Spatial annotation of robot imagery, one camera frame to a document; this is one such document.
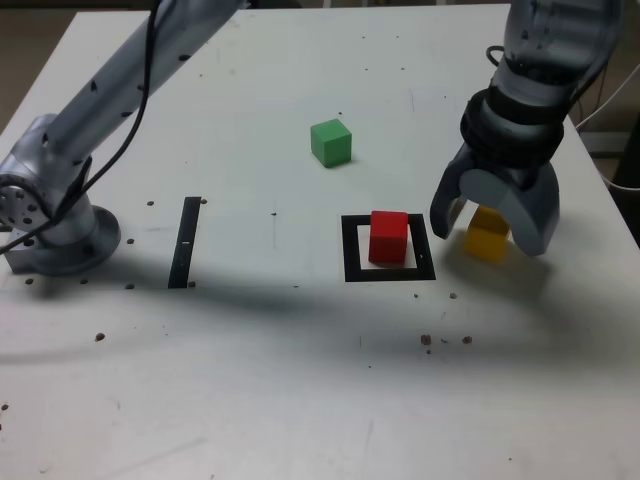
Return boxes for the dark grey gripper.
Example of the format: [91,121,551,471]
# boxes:
[429,148,561,258]

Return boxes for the yellow cube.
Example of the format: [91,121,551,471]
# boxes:
[464,204,512,263]

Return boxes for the red cube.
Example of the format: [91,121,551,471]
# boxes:
[368,210,410,265]

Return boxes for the green cube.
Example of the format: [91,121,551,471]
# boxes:
[309,118,353,169]

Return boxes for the black tape square outline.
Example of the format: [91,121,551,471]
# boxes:
[340,213,437,284]

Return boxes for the black tape strip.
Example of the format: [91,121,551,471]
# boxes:
[167,196,202,290]

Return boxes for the white cable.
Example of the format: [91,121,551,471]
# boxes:
[574,63,640,131]
[602,173,640,192]

